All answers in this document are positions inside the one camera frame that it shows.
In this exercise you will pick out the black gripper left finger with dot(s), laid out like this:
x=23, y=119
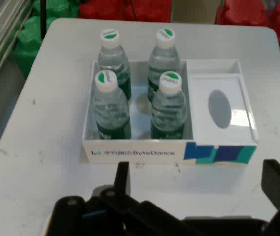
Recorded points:
x=122, y=177

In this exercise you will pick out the clear water bottle green label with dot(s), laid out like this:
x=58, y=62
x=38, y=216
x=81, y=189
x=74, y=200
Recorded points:
x=164, y=61
x=168, y=110
x=112, y=59
x=110, y=108

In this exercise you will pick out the white blue organizer box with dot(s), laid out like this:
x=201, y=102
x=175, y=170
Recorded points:
x=134, y=153

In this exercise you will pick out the black tripod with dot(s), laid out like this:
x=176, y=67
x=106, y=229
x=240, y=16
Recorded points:
x=43, y=19

